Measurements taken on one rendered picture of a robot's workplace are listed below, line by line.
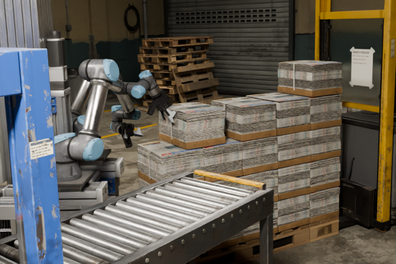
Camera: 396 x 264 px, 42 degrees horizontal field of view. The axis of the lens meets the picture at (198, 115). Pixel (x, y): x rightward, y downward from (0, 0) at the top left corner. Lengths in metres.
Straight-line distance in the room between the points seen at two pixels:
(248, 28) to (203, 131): 7.93
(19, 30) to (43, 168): 1.69
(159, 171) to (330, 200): 1.44
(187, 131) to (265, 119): 0.58
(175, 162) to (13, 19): 1.21
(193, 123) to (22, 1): 1.19
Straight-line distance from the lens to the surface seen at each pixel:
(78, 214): 2.34
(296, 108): 3.61
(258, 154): 3.48
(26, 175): 1.29
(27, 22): 2.90
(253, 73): 11.05
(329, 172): 3.92
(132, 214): 2.29
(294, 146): 3.66
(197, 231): 2.11
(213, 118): 3.24
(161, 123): 3.44
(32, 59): 1.25
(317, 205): 3.93
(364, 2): 9.98
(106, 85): 2.74
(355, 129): 4.39
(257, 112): 3.41
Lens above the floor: 1.60
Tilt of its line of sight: 10 degrees down
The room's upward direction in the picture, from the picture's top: 2 degrees counter-clockwise
